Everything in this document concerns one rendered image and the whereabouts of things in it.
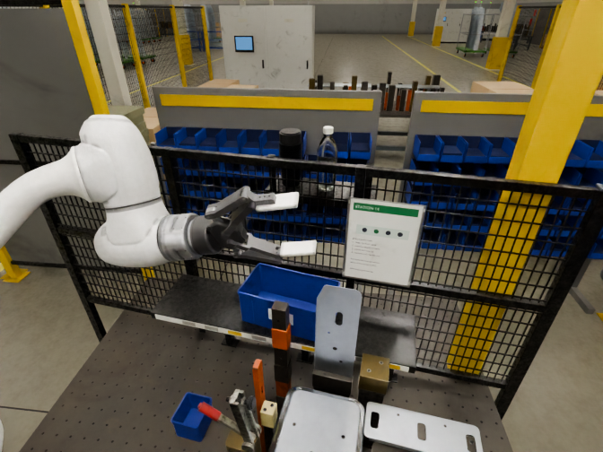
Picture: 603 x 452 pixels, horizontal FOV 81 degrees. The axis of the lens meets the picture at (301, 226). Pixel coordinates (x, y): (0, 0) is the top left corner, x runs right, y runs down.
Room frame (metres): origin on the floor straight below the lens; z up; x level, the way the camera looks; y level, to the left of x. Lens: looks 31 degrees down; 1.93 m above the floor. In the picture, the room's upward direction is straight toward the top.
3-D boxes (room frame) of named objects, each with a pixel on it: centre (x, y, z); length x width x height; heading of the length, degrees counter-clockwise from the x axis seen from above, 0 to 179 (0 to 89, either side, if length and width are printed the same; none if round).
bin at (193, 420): (0.69, 0.37, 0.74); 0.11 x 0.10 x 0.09; 166
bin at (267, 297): (0.88, 0.04, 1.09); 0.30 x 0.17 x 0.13; 70
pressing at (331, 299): (0.67, -0.09, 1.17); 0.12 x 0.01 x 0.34; 76
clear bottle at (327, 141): (1.07, -0.08, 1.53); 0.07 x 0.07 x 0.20
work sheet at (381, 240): (0.93, -0.25, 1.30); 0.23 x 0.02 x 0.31; 76
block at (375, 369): (0.65, -0.21, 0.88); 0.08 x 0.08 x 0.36; 76
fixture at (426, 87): (5.43, -1.04, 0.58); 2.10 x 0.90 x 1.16; 84
